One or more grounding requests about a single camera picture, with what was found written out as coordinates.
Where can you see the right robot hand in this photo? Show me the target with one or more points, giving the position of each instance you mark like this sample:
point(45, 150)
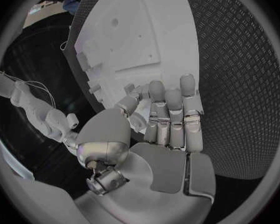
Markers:
point(71, 145)

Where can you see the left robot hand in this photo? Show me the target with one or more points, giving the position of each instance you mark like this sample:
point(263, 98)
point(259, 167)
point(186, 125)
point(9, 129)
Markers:
point(163, 168)

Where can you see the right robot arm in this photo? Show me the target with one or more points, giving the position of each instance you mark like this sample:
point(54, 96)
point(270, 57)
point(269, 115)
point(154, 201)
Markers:
point(34, 104)

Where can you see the white task board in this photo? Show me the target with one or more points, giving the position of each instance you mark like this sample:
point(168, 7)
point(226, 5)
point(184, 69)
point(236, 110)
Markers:
point(130, 41)

